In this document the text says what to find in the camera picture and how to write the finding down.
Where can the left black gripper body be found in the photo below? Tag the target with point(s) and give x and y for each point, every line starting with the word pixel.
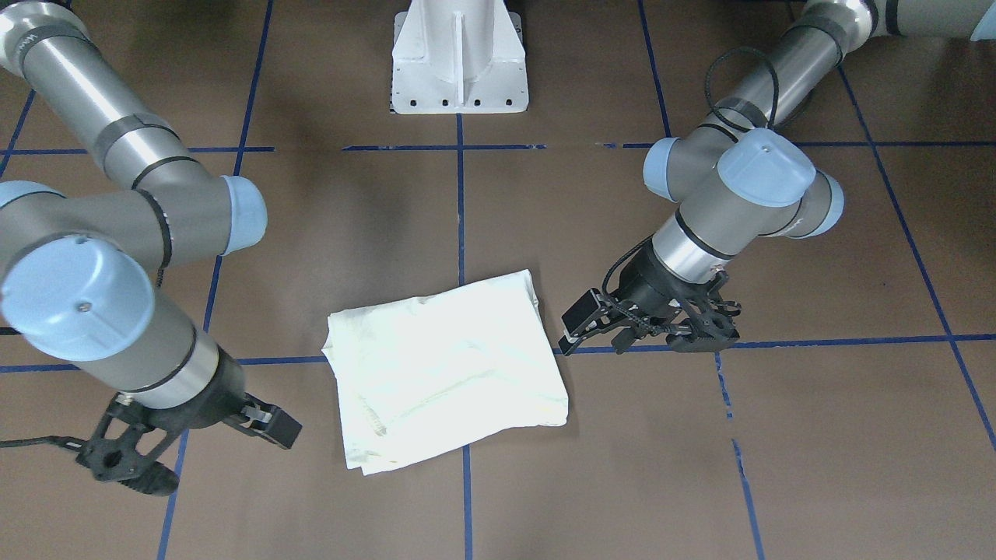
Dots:
pixel 650 286

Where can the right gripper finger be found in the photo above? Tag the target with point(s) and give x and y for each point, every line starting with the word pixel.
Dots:
pixel 268 421

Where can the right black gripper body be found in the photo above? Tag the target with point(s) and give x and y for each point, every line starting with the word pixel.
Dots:
pixel 212 398

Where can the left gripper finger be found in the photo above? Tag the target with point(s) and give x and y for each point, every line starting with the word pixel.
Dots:
pixel 632 330
pixel 593 313

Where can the cream long-sleeve printed shirt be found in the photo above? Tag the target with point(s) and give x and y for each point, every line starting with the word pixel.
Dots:
pixel 420 377

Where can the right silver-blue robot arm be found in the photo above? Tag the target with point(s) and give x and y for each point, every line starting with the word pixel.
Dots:
pixel 77 273

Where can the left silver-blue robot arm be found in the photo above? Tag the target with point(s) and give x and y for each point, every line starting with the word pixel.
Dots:
pixel 735 178

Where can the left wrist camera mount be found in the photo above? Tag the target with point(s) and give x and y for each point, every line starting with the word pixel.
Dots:
pixel 709 325

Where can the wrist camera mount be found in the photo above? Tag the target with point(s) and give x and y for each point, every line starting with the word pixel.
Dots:
pixel 709 325
pixel 111 453

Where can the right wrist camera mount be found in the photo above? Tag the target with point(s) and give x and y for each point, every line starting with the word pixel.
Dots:
pixel 111 453

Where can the white pedestal column with base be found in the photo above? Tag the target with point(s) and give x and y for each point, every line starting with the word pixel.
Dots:
pixel 458 57

